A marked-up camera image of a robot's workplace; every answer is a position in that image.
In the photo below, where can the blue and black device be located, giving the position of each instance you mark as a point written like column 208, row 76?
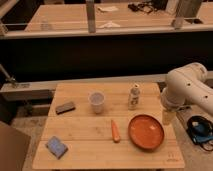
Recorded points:
column 200, row 131

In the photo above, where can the white plastic bottle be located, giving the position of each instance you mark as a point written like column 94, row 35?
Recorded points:
column 134, row 95

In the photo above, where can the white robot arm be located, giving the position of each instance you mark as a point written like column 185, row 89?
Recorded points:
column 186, row 83

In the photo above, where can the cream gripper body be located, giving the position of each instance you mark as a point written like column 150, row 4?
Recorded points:
column 167, row 117

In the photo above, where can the clear plastic cup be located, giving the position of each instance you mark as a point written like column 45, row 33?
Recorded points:
column 97, row 100

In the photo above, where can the grey metal post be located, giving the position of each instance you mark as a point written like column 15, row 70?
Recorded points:
column 90, row 9
column 187, row 11

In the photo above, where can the white paper sheet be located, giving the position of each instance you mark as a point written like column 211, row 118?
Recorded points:
column 108, row 9

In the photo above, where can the crumpled white paper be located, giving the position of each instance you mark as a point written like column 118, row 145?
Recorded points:
column 110, row 24

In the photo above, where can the metal clamp bracket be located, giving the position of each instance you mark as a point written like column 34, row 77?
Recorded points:
column 12, row 80

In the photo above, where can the grey metal post right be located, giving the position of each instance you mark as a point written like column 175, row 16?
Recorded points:
column 187, row 11

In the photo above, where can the orange ceramic bowl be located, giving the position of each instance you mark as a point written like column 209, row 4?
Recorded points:
column 146, row 132

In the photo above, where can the orange carrot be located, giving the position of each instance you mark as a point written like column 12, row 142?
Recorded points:
column 115, row 132

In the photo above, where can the blue sponge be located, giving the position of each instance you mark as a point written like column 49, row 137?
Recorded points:
column 56, row 147

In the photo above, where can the dark rectangular block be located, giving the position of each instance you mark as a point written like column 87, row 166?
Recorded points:
column 65, row 108

